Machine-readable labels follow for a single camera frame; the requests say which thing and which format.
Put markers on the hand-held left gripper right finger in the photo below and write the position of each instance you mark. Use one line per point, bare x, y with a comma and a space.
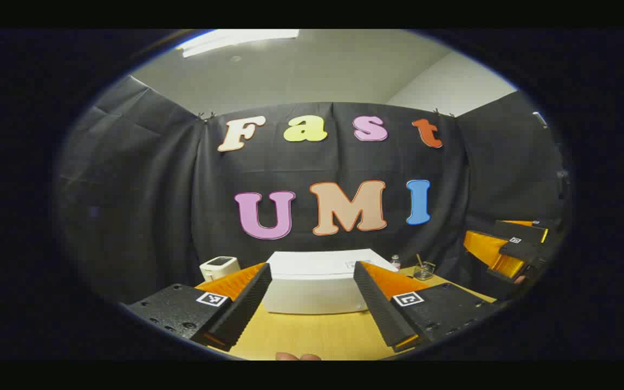
377, 306

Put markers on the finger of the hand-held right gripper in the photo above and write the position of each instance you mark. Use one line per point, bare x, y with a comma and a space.
523, 230
523, 252

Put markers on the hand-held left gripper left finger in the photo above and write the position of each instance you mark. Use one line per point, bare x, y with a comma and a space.
244, 309

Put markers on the white microwave oven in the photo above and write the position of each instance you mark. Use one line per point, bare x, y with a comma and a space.
312, 287

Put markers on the small clear bottle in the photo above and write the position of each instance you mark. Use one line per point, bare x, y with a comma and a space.
395, 262

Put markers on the white toaster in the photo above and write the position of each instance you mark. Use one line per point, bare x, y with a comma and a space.
219, 268

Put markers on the glass cup with stick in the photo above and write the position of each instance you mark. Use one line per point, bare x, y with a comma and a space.
424, 271

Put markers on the black backdrop cloth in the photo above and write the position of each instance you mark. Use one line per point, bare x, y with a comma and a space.
144, 206

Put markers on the ceiling light panel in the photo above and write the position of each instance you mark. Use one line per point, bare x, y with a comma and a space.
236, 40

